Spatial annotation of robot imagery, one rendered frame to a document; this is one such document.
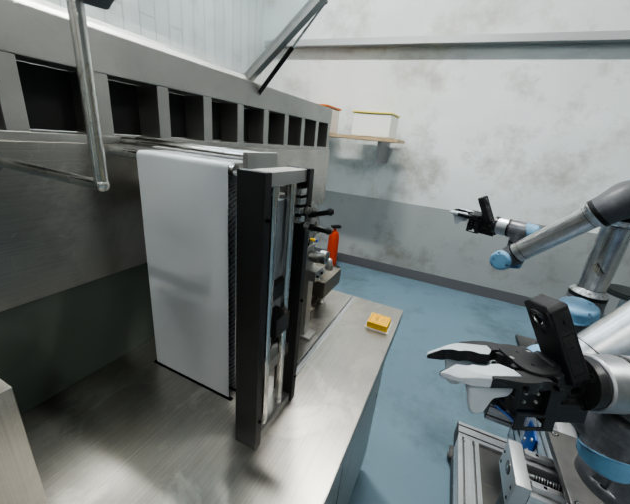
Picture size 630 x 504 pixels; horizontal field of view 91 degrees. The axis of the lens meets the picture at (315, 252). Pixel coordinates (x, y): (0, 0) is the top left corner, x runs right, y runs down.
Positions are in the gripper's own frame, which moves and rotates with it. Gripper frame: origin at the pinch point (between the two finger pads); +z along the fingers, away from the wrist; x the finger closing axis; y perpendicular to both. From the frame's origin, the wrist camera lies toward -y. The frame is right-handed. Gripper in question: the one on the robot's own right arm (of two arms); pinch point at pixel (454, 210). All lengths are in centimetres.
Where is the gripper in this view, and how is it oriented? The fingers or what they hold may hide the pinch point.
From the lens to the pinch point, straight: 161.7
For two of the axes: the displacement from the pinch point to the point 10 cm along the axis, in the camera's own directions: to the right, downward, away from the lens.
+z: -6.4, -3.2, 7.0
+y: 0.1, 9.1, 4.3
